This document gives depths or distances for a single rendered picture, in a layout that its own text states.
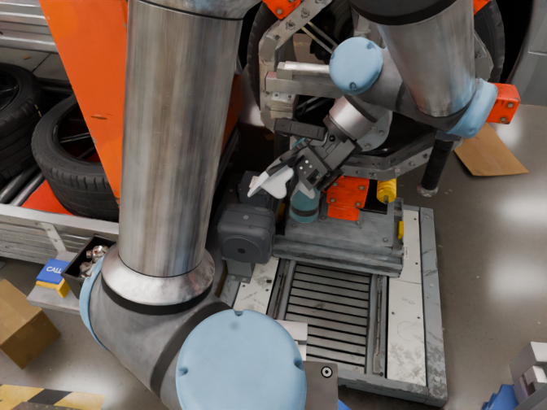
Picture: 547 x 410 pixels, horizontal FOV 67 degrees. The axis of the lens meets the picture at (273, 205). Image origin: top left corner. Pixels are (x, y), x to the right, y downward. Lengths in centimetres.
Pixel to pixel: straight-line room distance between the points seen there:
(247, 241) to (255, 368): 96
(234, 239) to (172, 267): 95
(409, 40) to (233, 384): 32
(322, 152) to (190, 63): 47
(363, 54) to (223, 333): 40
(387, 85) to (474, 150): 192
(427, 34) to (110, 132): 76
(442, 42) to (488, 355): 144
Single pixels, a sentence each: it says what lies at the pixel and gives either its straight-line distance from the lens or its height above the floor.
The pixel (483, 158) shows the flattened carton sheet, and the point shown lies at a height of 1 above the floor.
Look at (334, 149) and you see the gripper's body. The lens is 75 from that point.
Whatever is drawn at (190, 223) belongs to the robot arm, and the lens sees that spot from 38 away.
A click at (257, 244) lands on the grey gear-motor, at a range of 134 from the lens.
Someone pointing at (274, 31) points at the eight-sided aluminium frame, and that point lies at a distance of 106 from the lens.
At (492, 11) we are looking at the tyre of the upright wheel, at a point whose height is 105.
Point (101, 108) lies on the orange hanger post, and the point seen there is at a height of 93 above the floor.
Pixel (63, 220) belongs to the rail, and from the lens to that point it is 154.
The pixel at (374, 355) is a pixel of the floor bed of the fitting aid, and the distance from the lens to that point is 149.
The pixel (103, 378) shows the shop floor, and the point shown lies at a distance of 162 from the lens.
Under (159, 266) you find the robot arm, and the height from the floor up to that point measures 109.
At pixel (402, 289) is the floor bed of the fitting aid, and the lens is 165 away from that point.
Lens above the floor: 141
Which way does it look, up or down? 46 degrees down
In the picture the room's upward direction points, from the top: straight up
